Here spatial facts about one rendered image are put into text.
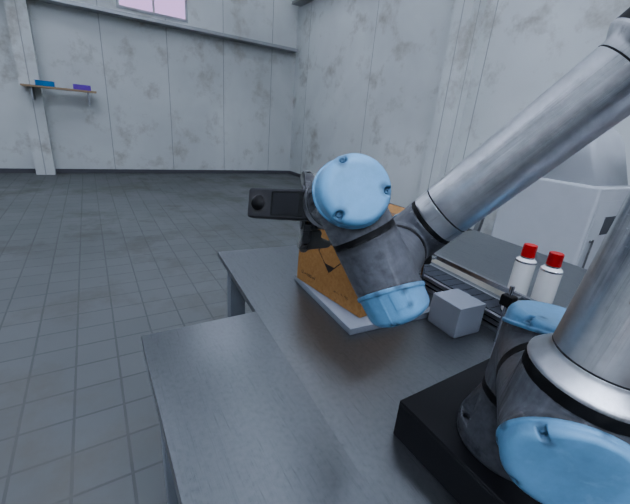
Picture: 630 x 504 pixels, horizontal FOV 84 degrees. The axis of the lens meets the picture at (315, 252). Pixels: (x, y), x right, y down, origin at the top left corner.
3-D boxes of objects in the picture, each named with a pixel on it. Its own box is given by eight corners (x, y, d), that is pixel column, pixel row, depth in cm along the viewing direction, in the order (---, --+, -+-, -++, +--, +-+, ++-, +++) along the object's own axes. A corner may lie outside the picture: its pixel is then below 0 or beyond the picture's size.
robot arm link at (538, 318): (567, 379, 53) (603, 303, 48) (589, 448, 42) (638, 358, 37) (483, 353, 58) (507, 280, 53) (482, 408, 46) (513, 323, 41)
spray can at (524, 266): (524, 315, 98) (546, 247, 91) (512, 318, 96) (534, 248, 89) (507, 306, 103) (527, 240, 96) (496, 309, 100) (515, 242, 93)
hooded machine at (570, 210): (597, 301, 325) (669, 127, 272) (559, 316, 291) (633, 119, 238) (517, 270, 388) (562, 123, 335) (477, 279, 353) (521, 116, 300)
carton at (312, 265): (413, 298, 109) (430, 214, 100) (359, 318, 95) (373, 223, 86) (348, 265, 131) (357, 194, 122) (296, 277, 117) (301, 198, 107)
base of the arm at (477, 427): (583, 457, 52) (610, 408, 49) (530, 508, 45) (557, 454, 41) (491, 390, 64) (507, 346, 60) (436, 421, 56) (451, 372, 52)
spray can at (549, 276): (548, 326, 93) (574, 255, 86) (536, 330, 91) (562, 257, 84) (529, 317, 97) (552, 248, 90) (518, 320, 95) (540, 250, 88)
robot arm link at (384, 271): (442, 282, 45) (406, 205, 44) (429, 324, 35) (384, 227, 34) (387, 298, 49) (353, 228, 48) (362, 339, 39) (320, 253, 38)
